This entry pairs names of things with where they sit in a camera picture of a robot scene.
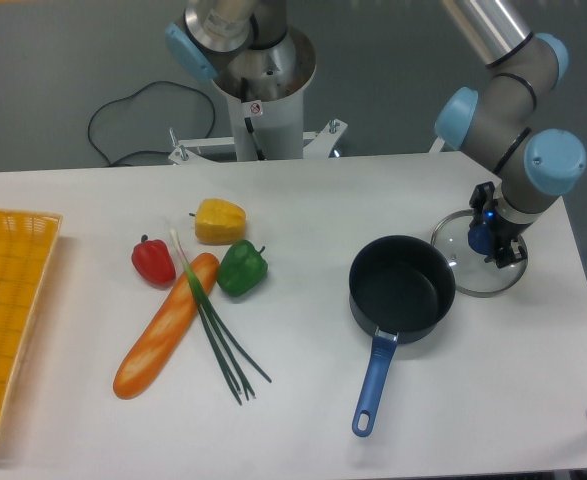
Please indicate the dark saucepan blue handle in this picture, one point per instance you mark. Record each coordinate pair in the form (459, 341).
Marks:
(400, 288)

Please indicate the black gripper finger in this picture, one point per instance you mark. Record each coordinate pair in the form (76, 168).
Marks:
(482, 203)
(506, 254)

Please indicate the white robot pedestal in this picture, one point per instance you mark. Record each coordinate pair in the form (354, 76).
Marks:
(264, 92)

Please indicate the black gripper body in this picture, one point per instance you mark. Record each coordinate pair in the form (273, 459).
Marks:
(504, 233)

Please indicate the yellow bell pepper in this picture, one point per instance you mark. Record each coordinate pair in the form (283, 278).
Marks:
(219, 222)

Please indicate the green bell pepper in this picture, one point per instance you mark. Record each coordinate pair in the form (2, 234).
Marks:
(242, 268)

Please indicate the glass lid blue knob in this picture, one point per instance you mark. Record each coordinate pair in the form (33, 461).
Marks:
(465, 247)

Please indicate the green spring onion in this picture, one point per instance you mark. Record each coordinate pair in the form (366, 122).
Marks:
(221, 340)

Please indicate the orange baguette bread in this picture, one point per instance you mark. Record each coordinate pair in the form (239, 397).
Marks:
(153, 349)

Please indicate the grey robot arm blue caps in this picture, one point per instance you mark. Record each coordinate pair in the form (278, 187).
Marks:
(533, 169)

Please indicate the red bell pepper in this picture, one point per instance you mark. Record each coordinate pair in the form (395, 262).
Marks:
(152, 260)

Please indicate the yellow woven basket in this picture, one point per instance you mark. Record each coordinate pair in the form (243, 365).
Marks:
(27, 242)

